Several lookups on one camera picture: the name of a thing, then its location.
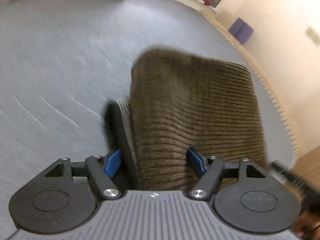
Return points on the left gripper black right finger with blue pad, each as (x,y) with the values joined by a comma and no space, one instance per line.
(210,172)

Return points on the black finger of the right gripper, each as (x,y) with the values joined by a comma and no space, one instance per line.
(311,194)

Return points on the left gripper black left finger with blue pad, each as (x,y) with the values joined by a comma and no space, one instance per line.
(99,171)

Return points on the brown corduroy pants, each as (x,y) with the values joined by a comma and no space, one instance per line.
(177,101)

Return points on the person's right hand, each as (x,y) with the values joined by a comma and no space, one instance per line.
(307,226)

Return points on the grey quilted mattress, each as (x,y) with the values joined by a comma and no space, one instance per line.
(61,59)

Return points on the purple box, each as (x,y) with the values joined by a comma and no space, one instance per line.
(240,30)

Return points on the wall outlet plate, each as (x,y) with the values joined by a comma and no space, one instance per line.
(313,35)

